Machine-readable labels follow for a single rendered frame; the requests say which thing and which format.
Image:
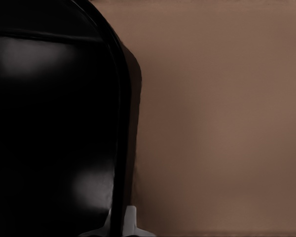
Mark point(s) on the glossy black tray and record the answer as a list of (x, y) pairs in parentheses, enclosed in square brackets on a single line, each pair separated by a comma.
[(51, 118)]

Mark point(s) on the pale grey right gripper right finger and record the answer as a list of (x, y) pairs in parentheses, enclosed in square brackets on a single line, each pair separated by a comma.
[(131, 221)]

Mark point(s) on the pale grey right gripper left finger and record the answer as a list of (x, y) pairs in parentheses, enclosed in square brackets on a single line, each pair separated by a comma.
[(105, 228)]

